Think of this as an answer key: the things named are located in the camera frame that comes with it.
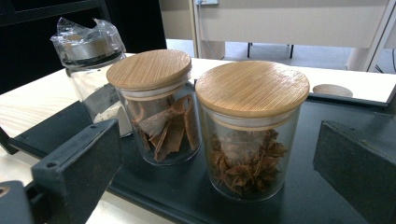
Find star anise jar wooden lid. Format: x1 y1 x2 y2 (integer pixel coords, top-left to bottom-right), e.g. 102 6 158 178
194 60 311 203

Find round dark table grommet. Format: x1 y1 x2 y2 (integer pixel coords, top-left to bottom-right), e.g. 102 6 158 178
312 83 354 98

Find glass jar with metal lid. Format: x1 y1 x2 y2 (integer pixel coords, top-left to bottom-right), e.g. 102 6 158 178
49 17 134 138

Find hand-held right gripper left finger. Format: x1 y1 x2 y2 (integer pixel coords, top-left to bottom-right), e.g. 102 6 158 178
31 119 123 224

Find black metal shelf rack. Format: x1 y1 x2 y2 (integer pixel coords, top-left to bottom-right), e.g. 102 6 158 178
0 78 396 224

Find cinnamon jar with wooden lid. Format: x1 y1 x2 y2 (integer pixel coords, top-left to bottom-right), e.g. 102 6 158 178
106 49 203 166

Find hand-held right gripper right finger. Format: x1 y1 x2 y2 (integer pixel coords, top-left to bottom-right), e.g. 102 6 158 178
312 120 396 224

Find beige desk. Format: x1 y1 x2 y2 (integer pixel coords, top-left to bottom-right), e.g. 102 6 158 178
158 0 396 74

